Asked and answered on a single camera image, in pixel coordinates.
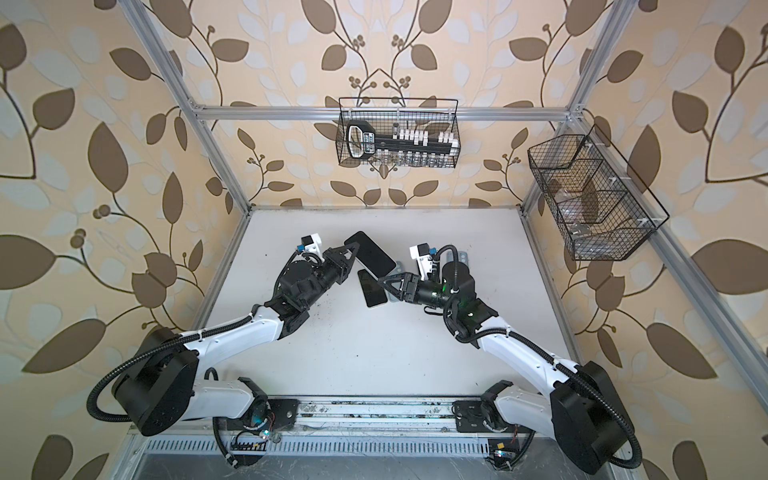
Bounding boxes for wall wire basket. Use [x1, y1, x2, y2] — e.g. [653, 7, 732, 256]
[527, 126, 670, 261]
[335, 95, 462, 169]

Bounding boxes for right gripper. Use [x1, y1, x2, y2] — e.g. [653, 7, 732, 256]
[380, 273, 458, 315]

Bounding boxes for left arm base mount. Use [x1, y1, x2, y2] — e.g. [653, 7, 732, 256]
[212, 377, 300, 469]

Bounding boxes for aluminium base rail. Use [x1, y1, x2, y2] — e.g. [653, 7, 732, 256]
[122, 382, 554, 438]

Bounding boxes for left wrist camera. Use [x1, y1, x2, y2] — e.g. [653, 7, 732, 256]
[297, 233, 322, 255]

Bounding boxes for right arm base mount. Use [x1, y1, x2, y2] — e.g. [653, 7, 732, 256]
[451, 380, 536, 472]

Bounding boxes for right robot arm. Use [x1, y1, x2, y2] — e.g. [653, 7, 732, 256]
[378, 244, 643, 474]

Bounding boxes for right wall wire basket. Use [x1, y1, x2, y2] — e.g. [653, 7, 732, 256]
[527, 126, 670, 261]

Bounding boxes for back wall wire basket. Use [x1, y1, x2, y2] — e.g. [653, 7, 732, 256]
[335, 95, 462, 169]

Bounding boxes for black tool in basket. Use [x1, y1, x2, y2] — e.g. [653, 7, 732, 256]
[341, 120, 461, 160]

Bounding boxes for black phone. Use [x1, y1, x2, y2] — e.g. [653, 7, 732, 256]
[344, 231, 397, 278]
[357, 269, 388, 308]

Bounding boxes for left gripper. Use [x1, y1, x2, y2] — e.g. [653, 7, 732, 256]
[300, 239, 357, 311]

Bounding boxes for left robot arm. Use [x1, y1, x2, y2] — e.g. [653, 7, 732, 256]
[86, 242, 359, 437]

